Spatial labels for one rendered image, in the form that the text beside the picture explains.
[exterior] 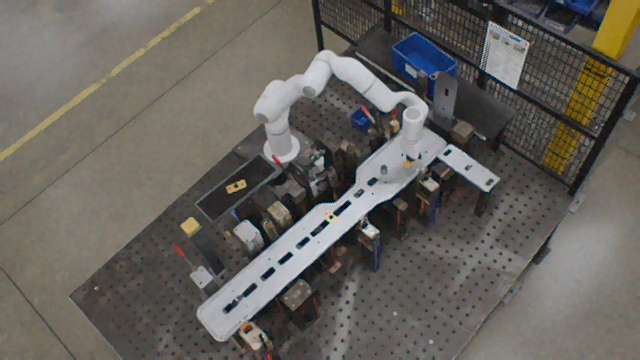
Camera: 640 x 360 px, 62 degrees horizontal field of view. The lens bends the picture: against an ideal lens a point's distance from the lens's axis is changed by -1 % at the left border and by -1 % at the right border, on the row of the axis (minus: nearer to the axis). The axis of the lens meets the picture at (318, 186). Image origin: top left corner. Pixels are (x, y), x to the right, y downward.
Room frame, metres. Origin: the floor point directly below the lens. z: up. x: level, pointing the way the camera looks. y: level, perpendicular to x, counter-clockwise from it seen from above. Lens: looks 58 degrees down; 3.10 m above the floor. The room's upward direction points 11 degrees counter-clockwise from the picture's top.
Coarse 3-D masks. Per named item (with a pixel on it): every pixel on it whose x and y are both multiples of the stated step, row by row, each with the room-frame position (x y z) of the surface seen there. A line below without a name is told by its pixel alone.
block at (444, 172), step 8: (440, 168) 1.32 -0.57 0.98; (448, 168) 1.31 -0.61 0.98; (432, 176) 1.32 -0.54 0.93; (440, 176) 1.28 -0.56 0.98; (448, 176) 1.27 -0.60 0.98; (440, 184) 1.27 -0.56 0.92; (448, 184) 1.26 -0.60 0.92; (440, 192) 1.27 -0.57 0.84; (448, 192) 1.29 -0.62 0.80; (440, 200) 1.26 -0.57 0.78; (448, 200) 1.29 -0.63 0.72; (440, 208) 1.25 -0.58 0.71
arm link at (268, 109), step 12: (312, 72) 1.58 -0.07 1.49; (324, 72) 1.58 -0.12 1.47; (288, 84) 1.67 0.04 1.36; (300, 84) 1.55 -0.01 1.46; (312, 84) 1.53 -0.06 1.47; (324, 84) 1.54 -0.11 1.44; (264, 96) 1.75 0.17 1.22; (276, 96) 1.68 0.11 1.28; (288, 96) 1.64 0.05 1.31; (300, 96) 1.62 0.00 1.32; (312, 96) 1.52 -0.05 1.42; (264, 108) 1.67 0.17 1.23; (276, 108) 1.66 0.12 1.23; (264, 120) 1.66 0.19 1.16
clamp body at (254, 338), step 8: (256, 328) 0.71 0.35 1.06; (248, 336) 0.69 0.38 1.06; (256, 336) 0.68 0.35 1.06; (264, 336) 0.67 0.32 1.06; (248, 344) 0.66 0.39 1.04; (256, 344) 0.65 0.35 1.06; (272, 344) 0.66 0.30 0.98; (256, 352) 0.62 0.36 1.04; (264, 352) 0.64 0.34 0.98; (272, 352) 0.67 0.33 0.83
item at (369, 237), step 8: (368, 224) 1.08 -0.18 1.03; (360, 232) 1.06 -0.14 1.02; (368, 232) 1.04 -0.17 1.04; (376, 232) 1.03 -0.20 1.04; (360, 240) 1.06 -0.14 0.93; (368, 240) 1.02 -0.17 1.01; (376, 240) 1.02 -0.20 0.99; (368, 248) 1.02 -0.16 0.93; (376, 248) 1.03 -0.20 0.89; (360, 256) 1.09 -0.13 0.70; (368, 256) 1.03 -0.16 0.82; (376, 256) 1.03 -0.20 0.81; (368, 264) 1.02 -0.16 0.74; (376, 264) 1.02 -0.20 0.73
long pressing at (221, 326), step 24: (432, 144) 1.45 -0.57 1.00; (360, 168) 1.39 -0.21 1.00; (408, 168) 1.34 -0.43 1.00; (384, 192) 1.24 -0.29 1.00; (312, 216) 1.19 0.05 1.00; (360, 216) 1.15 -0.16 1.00; (288, 240) 1.10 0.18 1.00; (312, 240) 1.07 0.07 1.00; (336, 240) 1.05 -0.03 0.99; (264, 264) 1.00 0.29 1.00; (288, 264) 0.98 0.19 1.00; (240, 288) 0.92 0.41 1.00; (264, 288) 0.90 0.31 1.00; (216, 312) 0.83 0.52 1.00; (240, 312) 0.81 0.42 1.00; (216, 336) 0.73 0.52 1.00
